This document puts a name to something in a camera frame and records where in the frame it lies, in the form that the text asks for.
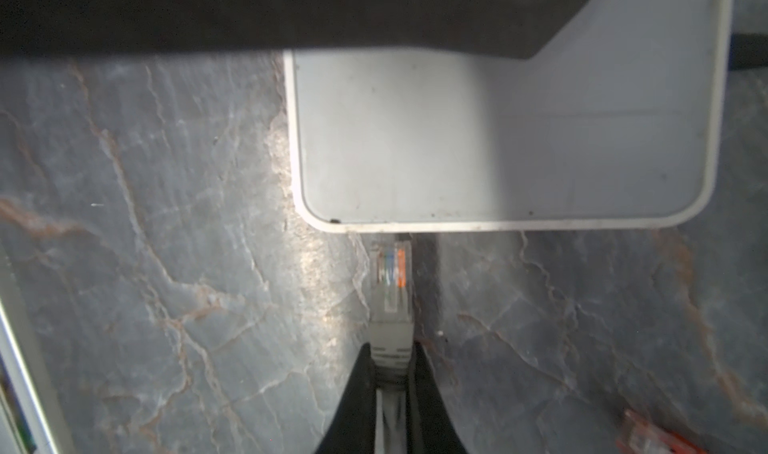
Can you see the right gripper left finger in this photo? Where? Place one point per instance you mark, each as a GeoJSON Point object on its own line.
{"type": "Point", "coordinates": [353, 427]}

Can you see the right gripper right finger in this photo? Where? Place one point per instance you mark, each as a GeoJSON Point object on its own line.
{"type": "Point", "coordinates": [429, 427]}

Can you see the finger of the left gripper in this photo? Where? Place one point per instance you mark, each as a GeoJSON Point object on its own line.
{"type": "Point", "coordinates": [516, 29]}

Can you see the white network switch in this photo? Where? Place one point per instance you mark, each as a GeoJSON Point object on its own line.
{"type": "Point", "coordinates": [615, 124]}

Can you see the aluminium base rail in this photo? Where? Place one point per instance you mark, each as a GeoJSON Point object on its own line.
{"type": "Point", "coordinates": [27, 371]}

